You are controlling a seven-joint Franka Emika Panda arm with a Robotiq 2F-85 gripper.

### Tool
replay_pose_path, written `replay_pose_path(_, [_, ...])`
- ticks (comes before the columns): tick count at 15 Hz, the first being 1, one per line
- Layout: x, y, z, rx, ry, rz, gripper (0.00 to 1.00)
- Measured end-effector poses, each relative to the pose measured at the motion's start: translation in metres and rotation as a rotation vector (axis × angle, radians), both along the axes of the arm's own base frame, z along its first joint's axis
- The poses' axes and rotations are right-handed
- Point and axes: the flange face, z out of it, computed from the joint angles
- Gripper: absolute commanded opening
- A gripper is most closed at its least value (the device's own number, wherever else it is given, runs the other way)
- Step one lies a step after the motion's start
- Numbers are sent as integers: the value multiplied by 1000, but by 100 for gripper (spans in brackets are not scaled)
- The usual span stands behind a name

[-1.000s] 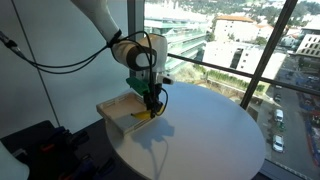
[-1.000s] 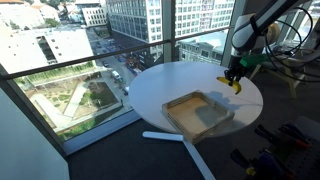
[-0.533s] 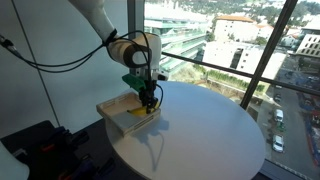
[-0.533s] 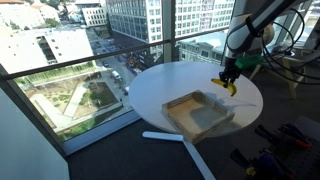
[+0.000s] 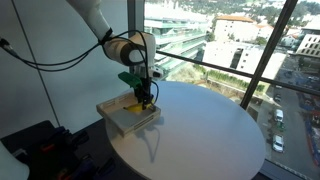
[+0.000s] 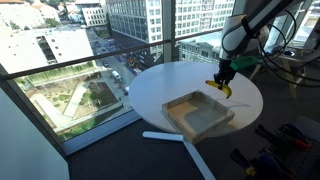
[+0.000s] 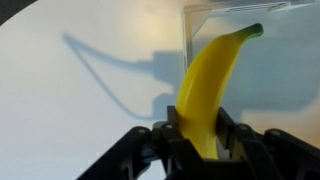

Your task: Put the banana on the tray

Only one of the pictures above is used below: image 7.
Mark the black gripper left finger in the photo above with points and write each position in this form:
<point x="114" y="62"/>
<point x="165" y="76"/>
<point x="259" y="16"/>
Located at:
<point x="150" y="156"/>

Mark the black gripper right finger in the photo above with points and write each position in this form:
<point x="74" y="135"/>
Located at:
<point x="273" y="156"/>

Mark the light wooden tray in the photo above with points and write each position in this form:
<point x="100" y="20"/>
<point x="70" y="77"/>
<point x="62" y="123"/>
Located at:
<point x="283" y="66"/>

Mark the yellow banana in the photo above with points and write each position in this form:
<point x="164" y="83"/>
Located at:
<point x="206" y="93"/>

